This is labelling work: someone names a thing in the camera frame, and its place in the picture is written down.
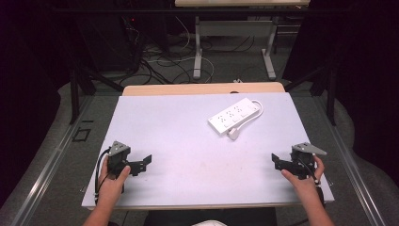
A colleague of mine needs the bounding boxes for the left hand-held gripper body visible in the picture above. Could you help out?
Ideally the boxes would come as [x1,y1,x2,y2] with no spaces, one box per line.
[107,140,132,181]

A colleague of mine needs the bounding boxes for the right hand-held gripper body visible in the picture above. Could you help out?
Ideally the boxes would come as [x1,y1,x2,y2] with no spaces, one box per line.
[289,141,327,181]

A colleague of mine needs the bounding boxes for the person's right hand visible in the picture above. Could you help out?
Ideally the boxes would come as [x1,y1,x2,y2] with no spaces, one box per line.
[280,154,326,203]

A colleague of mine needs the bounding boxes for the person's left hand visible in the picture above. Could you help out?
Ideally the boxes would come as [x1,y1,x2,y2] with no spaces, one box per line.
[96,155,132,205]

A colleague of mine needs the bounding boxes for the white plug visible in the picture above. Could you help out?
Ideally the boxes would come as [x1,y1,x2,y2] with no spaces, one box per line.
[227,126,241,141]

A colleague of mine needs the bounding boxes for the person's dark trousers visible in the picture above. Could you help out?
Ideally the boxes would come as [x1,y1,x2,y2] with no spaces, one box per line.
[142,206,279,226]

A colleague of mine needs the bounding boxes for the white power strip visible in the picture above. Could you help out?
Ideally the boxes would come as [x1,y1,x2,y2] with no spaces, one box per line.
[207,97,262,137]

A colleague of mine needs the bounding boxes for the black metal stand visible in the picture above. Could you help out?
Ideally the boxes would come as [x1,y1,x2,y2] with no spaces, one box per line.
[282,61,339,127]
[69,61,125,125]

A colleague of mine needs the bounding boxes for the dark equipment rack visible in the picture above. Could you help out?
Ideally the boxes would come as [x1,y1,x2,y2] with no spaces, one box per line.
[73,12,149,73]

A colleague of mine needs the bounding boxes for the white desk with metal legs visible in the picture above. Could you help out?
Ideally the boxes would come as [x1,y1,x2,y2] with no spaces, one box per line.
[174,0,311,81]

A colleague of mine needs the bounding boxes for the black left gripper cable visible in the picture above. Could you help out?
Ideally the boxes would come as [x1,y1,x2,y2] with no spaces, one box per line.
[94,148,111,205]

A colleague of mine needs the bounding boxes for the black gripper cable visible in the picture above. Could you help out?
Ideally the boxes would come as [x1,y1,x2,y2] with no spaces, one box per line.
[94,148,111,205]
[296,156,327,209]

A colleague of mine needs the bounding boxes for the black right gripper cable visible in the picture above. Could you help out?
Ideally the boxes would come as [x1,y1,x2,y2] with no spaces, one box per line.
[296,156,327,209]

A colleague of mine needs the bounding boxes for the black floor socket frame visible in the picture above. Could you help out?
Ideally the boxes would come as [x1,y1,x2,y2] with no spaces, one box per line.
[72,126,92,143]

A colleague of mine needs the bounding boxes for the aluminium floor rail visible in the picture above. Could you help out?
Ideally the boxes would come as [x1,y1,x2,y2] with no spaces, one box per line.
[8,95,95,226]
[309,93,389,226]

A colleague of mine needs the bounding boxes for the white power strip cable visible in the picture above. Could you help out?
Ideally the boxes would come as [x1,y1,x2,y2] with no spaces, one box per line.
[232,99,264,132]

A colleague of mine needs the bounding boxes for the tangle of floor cables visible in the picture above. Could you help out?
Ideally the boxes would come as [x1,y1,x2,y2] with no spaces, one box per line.
[120,15,257,86]

